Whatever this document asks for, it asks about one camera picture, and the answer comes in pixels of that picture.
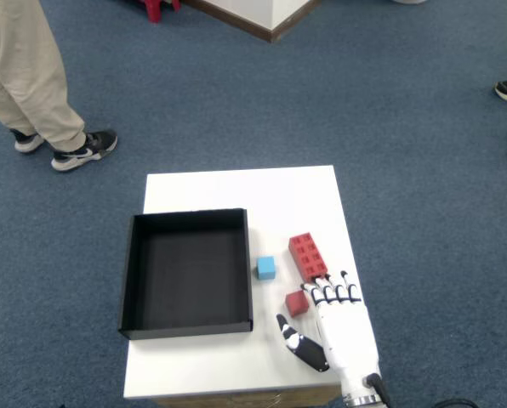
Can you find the small red cube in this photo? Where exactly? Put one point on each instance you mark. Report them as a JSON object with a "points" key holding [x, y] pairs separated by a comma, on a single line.
{"points": [[297, 304]]}

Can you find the black white sneaker with swoosh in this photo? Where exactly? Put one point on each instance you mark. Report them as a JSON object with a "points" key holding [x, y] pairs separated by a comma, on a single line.
{"points": [[87, 149]]}

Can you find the red brick block with holes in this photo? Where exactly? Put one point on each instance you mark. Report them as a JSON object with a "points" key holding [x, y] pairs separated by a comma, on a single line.
{"points": [[306, 255]]}

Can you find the beige trousers of person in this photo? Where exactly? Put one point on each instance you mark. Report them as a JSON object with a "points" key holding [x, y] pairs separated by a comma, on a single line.
{"points": [[19, 64]]}

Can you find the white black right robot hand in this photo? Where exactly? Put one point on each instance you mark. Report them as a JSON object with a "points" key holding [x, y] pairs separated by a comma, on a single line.
{"points": [[347, 336]]}

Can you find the black open cardboard box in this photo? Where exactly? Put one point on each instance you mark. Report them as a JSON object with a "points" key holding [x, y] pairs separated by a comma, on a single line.
{"points": [[189, 276]]}

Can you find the small blue cube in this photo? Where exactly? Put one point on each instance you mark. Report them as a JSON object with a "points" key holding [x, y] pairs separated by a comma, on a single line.
{"points": [[266, 268]]}

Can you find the white plinth with brown baseboard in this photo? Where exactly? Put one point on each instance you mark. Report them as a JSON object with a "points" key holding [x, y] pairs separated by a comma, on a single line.
{"points": [[258, 13]]}

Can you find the red stool leg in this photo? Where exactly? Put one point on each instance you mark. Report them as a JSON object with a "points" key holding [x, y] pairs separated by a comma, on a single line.
{"points": [[155, 8]]}

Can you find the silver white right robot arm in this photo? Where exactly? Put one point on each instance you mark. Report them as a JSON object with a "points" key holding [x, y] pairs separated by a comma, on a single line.
{"points": [[360, 402]]}

